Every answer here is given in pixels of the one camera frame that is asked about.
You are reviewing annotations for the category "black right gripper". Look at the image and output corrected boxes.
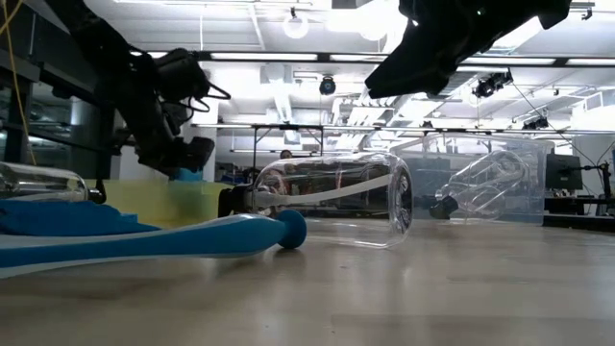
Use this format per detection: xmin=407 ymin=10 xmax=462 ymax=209
xmin=364 ymin=0 xmax=573 ymax=100

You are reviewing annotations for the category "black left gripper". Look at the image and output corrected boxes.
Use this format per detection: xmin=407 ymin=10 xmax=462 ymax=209
xmin=117 ymin=86 xmax=216 ymax=175

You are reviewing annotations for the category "blue towel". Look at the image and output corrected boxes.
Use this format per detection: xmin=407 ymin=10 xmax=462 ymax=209
xmin=168 ymin=166 xmax=206 ymax=183

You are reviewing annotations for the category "blue and white dish brush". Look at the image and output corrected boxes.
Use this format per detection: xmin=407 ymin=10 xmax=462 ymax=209
xmin=0 ymin=209 xmax=308 ymax=280

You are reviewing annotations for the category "clear soap dispenser bottle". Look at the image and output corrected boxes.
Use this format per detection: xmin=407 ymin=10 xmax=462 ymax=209
xmin=218 ymin=152 xmax=414 ymax=250
xmin=434 ymin=185 xmax=506 ymax=223
xmin=429 ymin=149 xmax=530 ymax=222
xmin=0 ymin=161 xmax=106 ymax=206

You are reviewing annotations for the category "yellow translucent plastic bin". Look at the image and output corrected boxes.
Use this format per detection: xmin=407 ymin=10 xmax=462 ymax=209
xmin=84 ymin=180 xmax=232 ymax=230

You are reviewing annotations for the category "person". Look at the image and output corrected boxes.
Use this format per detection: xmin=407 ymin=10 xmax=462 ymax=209
xmin=281 ymin=149 xmax=311 ymax=196

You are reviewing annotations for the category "clear plastic bin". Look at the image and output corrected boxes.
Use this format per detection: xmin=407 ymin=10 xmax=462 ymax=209
xmin=391 ymin=134 xmax=554 ymax=226

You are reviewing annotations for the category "black computer monitor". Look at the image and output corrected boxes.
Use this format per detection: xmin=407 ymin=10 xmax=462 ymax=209
xmin=545 ymin=153 xmax=584 ymax=191

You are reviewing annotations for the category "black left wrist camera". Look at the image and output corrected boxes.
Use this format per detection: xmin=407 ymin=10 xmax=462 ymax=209
xmin=153 ymin=47 xmax=232 ymax=114

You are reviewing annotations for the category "distant black frame beam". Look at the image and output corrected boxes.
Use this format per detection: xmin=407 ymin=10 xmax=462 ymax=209
xmin=190 ymin=122 xmax=615 ymax=136

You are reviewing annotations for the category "black frame beam with lights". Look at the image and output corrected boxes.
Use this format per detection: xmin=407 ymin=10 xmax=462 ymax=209
xmin=146 ymin=50 xmax=615 ymax=67

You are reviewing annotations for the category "white ring ceiling light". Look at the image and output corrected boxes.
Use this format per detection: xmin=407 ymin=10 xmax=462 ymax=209
xmin=282 ymin=12 xmax=310 ymax=40

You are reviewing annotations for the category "yellow hanging cable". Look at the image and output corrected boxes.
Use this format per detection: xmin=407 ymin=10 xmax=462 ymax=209
xmin=0 ymin=0 xmax=38 ymax=167

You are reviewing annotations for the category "black table edge rail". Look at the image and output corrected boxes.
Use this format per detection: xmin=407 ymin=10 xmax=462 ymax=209
xmin=542 ymin=213 xmax=615 ymax=233

